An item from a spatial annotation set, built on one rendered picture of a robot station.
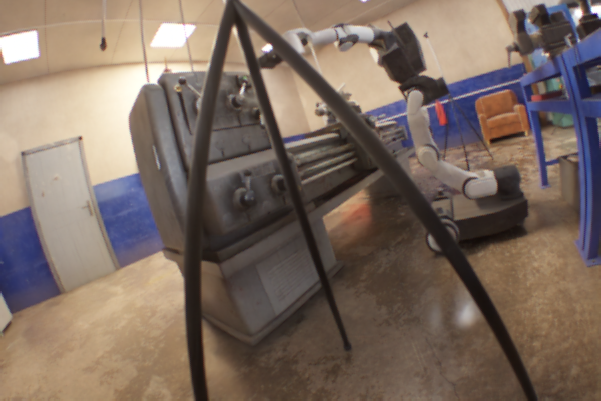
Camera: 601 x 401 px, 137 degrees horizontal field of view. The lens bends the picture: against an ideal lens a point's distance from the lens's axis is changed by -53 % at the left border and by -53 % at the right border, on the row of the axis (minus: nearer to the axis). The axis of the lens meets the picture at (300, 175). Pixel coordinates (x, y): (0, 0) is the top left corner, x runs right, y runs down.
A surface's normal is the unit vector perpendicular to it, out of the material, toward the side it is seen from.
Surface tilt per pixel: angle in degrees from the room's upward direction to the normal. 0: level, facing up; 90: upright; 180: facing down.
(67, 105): 90
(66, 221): 90
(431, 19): 90
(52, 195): 90
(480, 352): 0
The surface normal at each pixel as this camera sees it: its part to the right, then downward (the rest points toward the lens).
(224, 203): 0.73, -0.18
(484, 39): -0.62, 0.25
